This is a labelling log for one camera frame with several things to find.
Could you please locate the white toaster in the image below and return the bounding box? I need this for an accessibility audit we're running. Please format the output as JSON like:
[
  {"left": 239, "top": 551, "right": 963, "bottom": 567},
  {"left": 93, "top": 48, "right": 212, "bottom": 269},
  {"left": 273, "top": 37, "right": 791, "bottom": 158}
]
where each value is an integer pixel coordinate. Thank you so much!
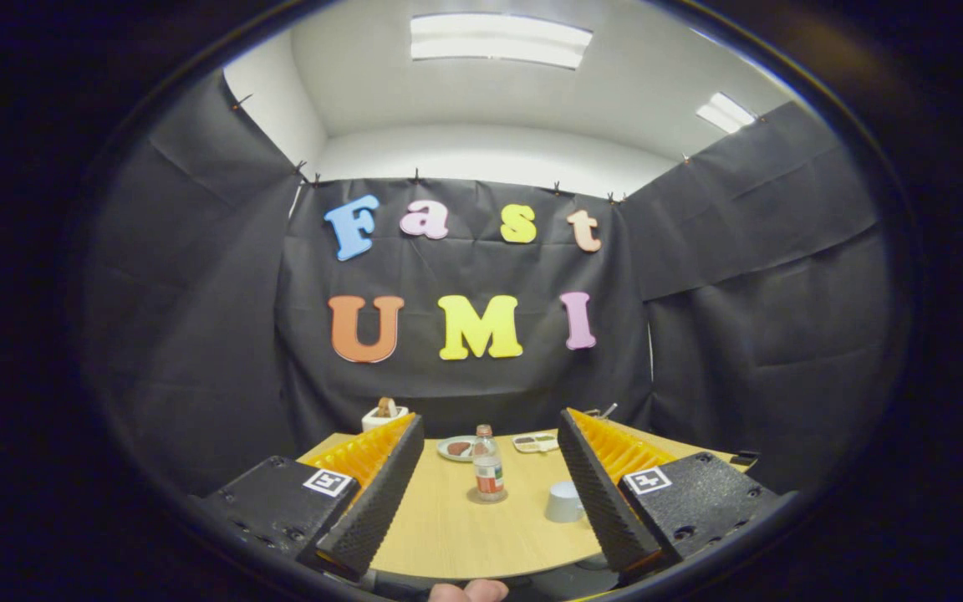
[{"left": 361, "top": 406, "right": 410, "bottom": 433}]

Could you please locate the round pale green plate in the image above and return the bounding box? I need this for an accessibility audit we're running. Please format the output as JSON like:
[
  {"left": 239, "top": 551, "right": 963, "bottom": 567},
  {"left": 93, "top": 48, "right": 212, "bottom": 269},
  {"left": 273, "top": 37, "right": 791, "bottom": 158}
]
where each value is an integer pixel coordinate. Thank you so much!
[{"left": 436, "top": 435, "right": 482, "bottom": 462}]

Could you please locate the small ceiling light panel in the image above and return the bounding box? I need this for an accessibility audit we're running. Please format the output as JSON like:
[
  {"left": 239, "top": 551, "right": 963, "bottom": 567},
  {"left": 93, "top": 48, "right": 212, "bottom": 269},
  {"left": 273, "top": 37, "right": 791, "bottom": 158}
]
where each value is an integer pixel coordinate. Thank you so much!
[{"left": 696, "top": 92, "right": 757, "bottom": 135}]

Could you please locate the black backdrop cloth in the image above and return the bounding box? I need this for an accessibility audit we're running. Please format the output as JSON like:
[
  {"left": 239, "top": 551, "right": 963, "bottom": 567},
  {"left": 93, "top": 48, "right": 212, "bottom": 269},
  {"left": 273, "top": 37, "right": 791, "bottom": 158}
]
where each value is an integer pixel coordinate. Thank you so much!
[{"left": 84, "top": 71, "right": 896, "bottom": 503}]

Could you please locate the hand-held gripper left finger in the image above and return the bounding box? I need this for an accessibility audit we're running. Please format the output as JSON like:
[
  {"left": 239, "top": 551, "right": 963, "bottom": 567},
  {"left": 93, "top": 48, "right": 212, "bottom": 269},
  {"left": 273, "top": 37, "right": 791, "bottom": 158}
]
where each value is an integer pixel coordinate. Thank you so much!
[{"left": 193, "top": 412, "right": 426, "bottom": 584}]

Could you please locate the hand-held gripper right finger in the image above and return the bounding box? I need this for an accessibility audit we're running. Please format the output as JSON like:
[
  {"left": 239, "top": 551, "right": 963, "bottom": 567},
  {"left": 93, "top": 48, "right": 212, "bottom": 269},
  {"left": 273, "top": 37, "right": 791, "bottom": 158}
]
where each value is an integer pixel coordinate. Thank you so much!
[{"left": 557, "top": 407, "right": 783, "bottom": 578}]

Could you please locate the wooden table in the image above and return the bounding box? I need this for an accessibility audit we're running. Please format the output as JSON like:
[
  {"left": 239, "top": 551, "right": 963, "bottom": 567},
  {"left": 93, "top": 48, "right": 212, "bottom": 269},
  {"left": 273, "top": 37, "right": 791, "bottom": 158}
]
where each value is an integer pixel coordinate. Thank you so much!
[{"left": 298, "top": 422, "right": 754, "bottom": 582}]

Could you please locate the clear plastic juice bottle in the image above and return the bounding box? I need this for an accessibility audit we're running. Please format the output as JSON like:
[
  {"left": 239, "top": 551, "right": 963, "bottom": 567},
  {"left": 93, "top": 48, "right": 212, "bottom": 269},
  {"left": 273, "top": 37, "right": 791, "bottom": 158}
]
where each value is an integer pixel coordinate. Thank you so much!
[{"left": 472, "top": 424, "right": 506, "bottom": 503}]

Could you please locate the pale blue cup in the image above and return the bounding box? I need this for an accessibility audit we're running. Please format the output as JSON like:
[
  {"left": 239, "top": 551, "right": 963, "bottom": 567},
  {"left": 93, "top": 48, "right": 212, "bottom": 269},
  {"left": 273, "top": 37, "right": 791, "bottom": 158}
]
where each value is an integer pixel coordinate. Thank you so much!
[{"left": 544, "top": 480, "right": 587, "bottom": 524}]

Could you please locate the large ceiling light panel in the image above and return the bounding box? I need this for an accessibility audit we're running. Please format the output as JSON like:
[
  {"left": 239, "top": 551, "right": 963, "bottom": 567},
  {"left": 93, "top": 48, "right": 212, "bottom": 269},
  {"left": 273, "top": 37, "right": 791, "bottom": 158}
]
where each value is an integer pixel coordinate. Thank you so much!
[{"left": 410, "top": 12, "right": 594, "bottom": 70}]

